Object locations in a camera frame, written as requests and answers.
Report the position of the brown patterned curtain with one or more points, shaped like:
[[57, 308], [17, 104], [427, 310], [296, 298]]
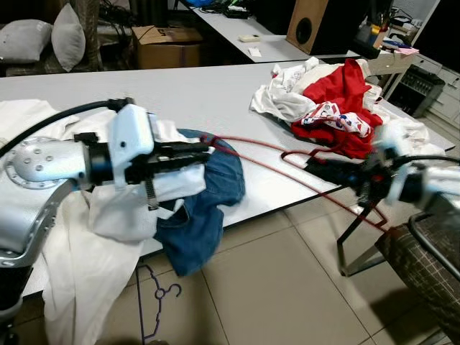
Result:
[[92, 21]]

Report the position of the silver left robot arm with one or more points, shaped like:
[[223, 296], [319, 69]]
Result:
[[43, 162]]

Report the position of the pink notepad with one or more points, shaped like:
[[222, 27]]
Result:
[[407, 51]]

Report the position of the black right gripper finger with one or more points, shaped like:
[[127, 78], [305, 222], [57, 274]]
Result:
[[341, 180], [334, 164]]

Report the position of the white t-shirt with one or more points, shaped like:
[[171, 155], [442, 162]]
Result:
[[122, 215]]

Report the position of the crumpled red garment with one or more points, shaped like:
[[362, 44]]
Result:
[[338, 83]]

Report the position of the red plastic hanger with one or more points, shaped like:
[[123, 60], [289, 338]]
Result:
[[302, 185]]

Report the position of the metal table leg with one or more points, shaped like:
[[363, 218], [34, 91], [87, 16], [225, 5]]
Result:
[[345, 251]]

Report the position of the blue denim jeans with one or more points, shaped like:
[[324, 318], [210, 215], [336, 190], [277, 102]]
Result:
[[208, 194]]

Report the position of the white drawer cabinet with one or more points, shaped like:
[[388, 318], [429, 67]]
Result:
[[449, 100]]

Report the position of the cream white garment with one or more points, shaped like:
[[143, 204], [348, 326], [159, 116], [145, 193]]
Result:
[[277, 104]]

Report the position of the dark wicker chair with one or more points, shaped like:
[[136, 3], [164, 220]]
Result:
[[417, 273]]

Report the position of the brown cardboard box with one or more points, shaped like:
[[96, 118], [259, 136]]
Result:
[[169, 52]]

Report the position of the beige wooden shelf board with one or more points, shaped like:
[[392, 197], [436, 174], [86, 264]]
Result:
[[392, 63]]

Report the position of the black audio mixer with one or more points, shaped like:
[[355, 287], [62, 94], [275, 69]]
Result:
[[417, 90]]

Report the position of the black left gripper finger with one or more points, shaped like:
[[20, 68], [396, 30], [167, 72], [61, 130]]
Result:
[[194, 147], [188, 161]]

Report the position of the small white card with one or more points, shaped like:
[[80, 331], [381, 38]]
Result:
[[255, 52]]

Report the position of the small white remote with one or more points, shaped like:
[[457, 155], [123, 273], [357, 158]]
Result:
[[249, 37]]

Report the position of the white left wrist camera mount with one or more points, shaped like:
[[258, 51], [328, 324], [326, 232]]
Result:
[[133, 140]]

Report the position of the wooden loudspeaker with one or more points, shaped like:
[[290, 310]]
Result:
[[316, 25]]

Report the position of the white red blue patterned garment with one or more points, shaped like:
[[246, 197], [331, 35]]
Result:
[[334, 115]]

